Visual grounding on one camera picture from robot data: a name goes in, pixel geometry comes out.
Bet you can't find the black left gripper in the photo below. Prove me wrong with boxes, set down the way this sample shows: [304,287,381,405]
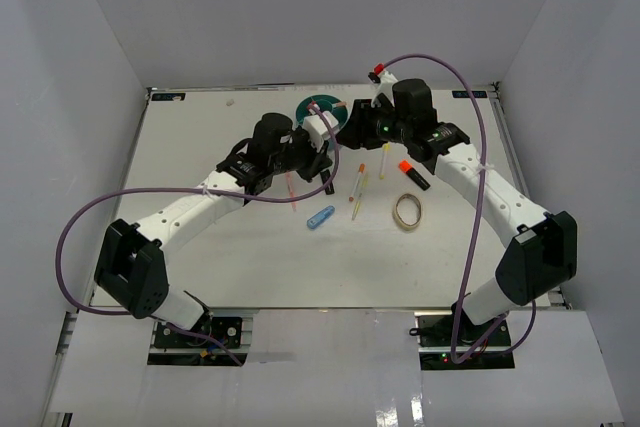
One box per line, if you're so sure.
[270,125,333,183]

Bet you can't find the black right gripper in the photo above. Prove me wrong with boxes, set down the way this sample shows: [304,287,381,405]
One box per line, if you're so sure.
[334,99,412,151]

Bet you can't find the green cap black highlighter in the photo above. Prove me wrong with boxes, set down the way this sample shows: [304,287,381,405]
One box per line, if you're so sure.
[320,170,335,196]

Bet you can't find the white pen teal cap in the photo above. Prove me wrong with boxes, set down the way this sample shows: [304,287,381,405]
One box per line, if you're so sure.
[308,110,339,135]

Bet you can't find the white marker orange cap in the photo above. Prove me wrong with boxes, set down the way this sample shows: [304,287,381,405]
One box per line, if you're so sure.
[348,163,366,202]

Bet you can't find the white marker yellow cap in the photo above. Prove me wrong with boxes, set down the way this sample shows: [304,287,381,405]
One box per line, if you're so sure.
[378,142,391,180]

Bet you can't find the orange cap black highlighter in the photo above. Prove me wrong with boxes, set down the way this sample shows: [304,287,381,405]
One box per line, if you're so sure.
[398,160,431,191]

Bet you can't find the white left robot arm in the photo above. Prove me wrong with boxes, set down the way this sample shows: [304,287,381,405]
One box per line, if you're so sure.
[94,111,339,346]

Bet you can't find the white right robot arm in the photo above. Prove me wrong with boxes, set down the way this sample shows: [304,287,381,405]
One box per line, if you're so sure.
[338,79,578,346]

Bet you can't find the thin yellow pen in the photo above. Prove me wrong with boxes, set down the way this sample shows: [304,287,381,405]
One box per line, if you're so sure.
[351,172,369,221]

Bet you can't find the teal round organizer container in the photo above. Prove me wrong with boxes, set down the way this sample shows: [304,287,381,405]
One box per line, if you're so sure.
[295,94,349,130]

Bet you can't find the pink pen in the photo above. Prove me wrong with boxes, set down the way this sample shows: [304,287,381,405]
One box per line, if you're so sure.
[285,172,297,212]

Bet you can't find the blue correction tape dispenser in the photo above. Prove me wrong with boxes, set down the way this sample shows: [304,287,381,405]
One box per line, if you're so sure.
[306,205,335,230]

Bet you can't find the beige masking tape roll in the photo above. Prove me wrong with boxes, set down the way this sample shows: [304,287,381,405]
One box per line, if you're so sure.
[392,193,423,233]

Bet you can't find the right black table label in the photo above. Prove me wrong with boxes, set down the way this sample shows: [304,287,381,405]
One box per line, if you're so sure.
[451,90,488,99]

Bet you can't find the black table label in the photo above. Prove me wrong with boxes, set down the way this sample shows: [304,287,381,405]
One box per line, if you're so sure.
[451,90,488,99]
[150,92,186,102]

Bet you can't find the left black table label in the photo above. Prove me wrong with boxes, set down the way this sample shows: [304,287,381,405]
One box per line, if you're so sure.
[150,92,186,102]

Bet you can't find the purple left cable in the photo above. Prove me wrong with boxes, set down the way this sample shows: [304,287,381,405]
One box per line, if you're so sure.
[54,103,342,366]

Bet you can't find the purple cable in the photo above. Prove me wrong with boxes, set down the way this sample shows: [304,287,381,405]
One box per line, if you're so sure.
[54,103,342,366]
[382,53,539,364]

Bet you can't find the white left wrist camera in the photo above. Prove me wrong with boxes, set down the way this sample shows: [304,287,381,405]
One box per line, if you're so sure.
[302,110,339,152]

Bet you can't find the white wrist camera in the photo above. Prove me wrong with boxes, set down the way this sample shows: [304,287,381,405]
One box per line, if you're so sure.
[302,110,339,152]
[368,63,398,108]

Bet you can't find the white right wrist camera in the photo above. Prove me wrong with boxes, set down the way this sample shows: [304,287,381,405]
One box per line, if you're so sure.
[368,63,398,108]

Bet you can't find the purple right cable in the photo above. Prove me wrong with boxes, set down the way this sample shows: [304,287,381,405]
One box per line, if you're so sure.
[382,53,539,364]

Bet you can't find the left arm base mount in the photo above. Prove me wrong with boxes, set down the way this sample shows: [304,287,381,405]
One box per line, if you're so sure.
[152,316,243,349]

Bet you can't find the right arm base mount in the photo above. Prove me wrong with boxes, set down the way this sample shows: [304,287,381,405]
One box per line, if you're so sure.
[407,314,516,373]

